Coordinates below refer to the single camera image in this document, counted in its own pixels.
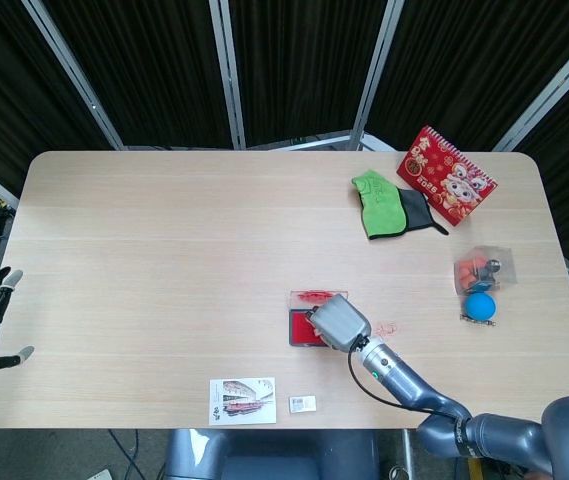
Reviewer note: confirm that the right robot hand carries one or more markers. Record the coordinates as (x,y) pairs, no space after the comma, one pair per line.
(339,322)

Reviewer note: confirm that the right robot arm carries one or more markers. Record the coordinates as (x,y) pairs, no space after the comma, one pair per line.
(414,387)

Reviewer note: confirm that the red ink pad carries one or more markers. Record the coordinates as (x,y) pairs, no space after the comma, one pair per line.
(299,331)

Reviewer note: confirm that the small white label tag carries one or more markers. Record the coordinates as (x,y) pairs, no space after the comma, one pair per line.
(303,403)

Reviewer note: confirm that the green microfibre cloth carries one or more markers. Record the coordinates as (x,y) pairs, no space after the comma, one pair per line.
(381,210)

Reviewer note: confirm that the printed postcard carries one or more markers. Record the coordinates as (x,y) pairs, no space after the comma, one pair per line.
(242,401)

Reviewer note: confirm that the grey cloth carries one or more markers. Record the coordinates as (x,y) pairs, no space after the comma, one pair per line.
(416,210)

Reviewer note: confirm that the blue ball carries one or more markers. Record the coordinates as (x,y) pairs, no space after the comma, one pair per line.
(481,307)

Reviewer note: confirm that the metal table leg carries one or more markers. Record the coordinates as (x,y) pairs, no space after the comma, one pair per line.
(407,455)

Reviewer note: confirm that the blue-grey robot torso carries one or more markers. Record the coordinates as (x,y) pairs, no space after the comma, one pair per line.
(269,457)

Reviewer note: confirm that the clear bag of small parts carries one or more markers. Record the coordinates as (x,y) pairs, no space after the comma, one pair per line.
(484,270)

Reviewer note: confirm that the white power strip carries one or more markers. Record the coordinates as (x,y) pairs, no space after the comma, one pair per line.
(101,474)

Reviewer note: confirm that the red desk calendar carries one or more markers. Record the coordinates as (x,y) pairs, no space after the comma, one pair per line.
(444,175)

